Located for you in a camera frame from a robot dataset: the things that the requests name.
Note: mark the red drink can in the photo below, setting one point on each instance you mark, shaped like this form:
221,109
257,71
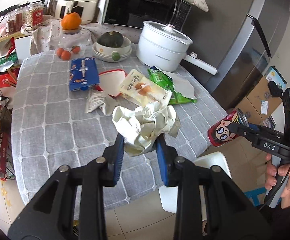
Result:
219,133

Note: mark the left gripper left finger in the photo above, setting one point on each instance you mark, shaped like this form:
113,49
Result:
70,204

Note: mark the dark green squash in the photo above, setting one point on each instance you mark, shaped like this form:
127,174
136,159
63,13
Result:
111,39

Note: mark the clear glass jar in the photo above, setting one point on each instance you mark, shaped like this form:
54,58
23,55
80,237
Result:
78,37

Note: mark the white square trash bin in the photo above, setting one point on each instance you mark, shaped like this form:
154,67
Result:
169,195

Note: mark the white ceramic bowl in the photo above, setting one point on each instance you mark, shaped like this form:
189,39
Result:
109,54

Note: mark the white electric cooking pot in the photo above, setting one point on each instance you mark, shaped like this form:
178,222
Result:
164,47

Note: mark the large orange fruit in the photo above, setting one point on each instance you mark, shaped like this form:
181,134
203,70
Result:
71,21

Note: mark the black microwave oven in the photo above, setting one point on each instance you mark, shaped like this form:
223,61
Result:
133,13

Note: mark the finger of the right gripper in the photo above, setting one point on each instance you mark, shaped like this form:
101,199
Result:
245,126

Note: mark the cardboard box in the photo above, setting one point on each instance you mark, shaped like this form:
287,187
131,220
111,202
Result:
262,100
249,111

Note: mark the upper cardboard box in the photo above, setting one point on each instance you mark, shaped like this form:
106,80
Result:
262,100

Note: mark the white paper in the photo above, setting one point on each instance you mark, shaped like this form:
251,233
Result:
142,126

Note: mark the beige food packet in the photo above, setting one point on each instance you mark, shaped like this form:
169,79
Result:
142,91

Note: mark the red label spice jar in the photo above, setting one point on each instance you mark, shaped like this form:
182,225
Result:
34,15

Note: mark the blue snack package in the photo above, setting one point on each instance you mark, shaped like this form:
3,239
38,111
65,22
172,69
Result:
83,74

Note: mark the person's right hand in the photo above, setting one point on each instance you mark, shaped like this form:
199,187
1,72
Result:
277,176

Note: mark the blue plastic stool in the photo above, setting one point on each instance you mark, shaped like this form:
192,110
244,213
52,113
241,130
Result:
270,199

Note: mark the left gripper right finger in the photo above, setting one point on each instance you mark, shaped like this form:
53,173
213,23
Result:
230,214

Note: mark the grey checked tablecloth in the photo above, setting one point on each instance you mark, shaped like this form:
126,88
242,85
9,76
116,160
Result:
50,127

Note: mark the green snack bag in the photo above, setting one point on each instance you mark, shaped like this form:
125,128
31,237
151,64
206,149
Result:
167,83

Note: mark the lower cardboard box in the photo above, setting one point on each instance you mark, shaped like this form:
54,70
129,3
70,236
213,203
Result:
249,111

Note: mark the dark grey refrigerator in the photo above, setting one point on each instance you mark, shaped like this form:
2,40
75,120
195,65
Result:
238,38

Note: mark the torn grey cardboard piece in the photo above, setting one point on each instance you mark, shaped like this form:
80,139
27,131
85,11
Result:
181,85

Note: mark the small tangerine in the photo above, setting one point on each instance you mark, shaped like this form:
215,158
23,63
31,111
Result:
65,55
75,49

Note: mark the red white paper bowl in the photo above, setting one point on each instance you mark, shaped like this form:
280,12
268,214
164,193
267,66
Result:
110,81

